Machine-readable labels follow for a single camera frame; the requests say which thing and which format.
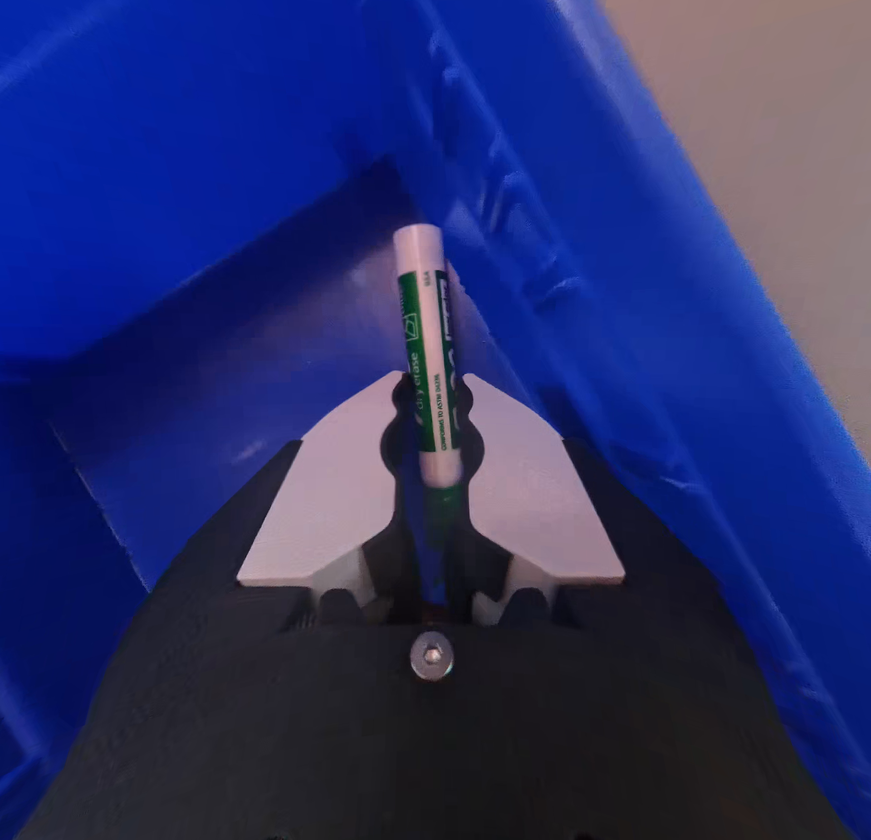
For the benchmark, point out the blue plastic bin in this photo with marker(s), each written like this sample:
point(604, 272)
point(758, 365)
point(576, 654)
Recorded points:
point(204, 173)

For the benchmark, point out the green dry erase marker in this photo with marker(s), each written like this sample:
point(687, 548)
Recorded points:
point(429, 322)

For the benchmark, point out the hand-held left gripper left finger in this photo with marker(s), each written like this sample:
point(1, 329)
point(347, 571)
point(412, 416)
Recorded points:
point(320, 506)

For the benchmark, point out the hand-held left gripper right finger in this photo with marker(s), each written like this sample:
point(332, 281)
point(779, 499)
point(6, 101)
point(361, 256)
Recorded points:
point(537, 506)

